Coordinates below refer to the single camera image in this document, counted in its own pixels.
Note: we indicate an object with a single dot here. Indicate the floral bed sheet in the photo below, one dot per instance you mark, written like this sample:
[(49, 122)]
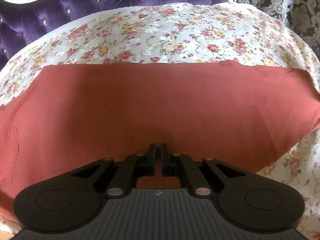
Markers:
[(160, 35)]

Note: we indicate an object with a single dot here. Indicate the rust red pants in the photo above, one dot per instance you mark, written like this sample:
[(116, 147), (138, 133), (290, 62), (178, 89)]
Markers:
[(160, 105)]

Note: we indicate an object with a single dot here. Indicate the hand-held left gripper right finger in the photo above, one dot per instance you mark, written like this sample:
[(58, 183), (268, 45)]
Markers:
[(163, 159)]

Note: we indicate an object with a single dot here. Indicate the grey damask curtain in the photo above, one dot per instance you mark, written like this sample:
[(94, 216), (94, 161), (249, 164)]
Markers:
[(280, 0)]

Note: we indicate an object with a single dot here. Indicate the purple tufted headboard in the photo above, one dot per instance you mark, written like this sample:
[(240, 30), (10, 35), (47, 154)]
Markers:
[(82, 2)]

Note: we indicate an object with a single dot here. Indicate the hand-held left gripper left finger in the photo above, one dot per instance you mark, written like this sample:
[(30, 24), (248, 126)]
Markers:
[(152, 158)]

